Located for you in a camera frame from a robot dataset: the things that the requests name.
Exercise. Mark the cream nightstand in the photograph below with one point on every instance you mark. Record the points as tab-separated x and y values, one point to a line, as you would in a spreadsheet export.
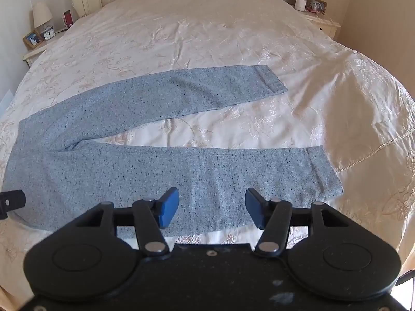
39	51
324	22

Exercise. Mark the white shade table lamp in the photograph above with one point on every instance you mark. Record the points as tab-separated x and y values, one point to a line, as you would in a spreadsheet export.
42	13

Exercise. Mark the brown photo frame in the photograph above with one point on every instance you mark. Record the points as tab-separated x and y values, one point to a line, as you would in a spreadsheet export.
316	5

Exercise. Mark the white cylinder device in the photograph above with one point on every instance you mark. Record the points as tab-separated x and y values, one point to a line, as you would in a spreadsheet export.
300	2

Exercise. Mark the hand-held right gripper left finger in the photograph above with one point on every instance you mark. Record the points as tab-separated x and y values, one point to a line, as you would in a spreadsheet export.
168	209

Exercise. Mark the cream embroidered bedspread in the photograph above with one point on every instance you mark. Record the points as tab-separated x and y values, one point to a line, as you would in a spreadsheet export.
246	39

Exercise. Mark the wooden photo frame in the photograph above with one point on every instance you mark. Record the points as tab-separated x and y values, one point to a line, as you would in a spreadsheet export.
32	40

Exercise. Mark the grey-blue speckled pants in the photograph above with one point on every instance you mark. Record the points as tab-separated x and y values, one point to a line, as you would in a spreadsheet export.
107	165

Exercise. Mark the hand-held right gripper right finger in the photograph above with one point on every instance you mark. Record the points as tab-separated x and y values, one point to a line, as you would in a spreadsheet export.
254	209

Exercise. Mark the red box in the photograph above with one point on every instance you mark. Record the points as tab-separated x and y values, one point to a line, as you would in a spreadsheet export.
68	18

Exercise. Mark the small white clock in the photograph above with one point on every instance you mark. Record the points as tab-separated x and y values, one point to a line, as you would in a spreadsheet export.
49	35

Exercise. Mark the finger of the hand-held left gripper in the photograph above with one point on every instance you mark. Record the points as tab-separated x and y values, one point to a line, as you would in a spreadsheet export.
11	201

